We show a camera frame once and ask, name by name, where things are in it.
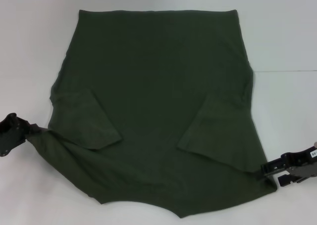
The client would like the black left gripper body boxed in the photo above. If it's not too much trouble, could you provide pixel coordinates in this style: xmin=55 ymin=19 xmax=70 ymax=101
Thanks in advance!
xmin=0 ymin=112 xmax=27 ymax=159

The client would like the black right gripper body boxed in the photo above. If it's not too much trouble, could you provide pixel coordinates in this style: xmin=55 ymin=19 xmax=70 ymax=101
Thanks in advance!
xmin=279 ymin=147 xmax=317 ymax=185

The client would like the dark green shirt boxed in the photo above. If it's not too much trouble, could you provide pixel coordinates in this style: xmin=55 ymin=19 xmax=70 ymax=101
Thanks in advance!
xmin=26 ymin=9 xmax=278 ymax=220

